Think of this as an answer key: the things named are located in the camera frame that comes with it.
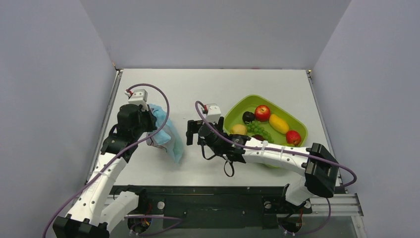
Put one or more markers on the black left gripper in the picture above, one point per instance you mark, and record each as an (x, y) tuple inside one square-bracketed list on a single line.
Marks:
[(151, 117)]

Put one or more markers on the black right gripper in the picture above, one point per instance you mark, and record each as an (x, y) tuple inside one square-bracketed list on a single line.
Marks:
[(190, 132)]

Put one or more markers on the blue printed plastic bag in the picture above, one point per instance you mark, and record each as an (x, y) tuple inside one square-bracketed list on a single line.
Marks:
[(167, 138)]

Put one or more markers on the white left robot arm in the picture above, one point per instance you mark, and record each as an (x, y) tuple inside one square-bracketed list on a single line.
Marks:
[(89, 217)]

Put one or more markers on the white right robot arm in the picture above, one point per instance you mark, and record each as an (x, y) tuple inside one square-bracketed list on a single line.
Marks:
[(316, 167)]

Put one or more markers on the yellow fake lemon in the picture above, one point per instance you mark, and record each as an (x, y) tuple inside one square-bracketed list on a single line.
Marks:
[(239, 129)]

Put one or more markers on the dark purple fake plum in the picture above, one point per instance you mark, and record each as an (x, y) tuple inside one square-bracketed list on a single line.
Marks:
[(248, 117)]

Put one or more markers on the green fake grapes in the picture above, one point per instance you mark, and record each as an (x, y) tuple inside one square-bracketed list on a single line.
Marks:
[(256, 128)]

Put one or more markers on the dark red fake fruit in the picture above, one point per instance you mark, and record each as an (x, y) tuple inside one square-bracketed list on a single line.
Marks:
[(258, 137)]

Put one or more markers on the yellow fake mango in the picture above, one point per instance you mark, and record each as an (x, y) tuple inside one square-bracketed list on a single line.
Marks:
[(278, 124)]

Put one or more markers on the small red fake apple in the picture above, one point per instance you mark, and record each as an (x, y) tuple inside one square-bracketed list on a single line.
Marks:
[(293, 137)]

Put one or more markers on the green plastic tray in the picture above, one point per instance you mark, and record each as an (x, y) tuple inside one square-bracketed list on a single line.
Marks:
[(249, 103)]

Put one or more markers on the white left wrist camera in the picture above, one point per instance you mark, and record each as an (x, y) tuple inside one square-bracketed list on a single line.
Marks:
[(138, 97)]

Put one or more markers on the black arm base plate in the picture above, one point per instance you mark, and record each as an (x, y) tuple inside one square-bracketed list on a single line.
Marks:
[(206, 207)]

